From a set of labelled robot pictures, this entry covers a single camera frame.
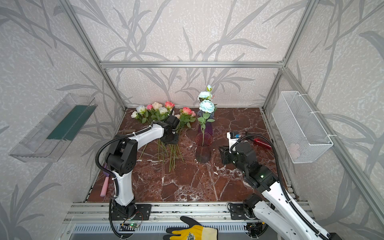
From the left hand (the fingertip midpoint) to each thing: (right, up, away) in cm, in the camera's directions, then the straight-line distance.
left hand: (175, 136), depth 98 cm
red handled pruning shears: (+56, -4, -4) cm, 56 cm away
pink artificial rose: (-8, +22, +14) cm, 27 cm away
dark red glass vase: (+18, -6, -17) cm, 26 cm away
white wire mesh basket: (+60, +3, -37) cm, 70 cm away
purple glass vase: (+20, +10, -23) cm, 32 cm away
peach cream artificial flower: (-17, +21, +14) cm, 30 cm away
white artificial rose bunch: (-27, +16, +16) cm, 36 cm away
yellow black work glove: (+13, -40, -31) cm, 52 cm away
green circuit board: (-19, -42, -26) cm, 52 cm away
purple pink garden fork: (-36, -25, -16) cm, 47 cm away
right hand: (+27, -1, -25) cm, 37 cm away
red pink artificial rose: (+6, +14, +10) cm, 18 cm away
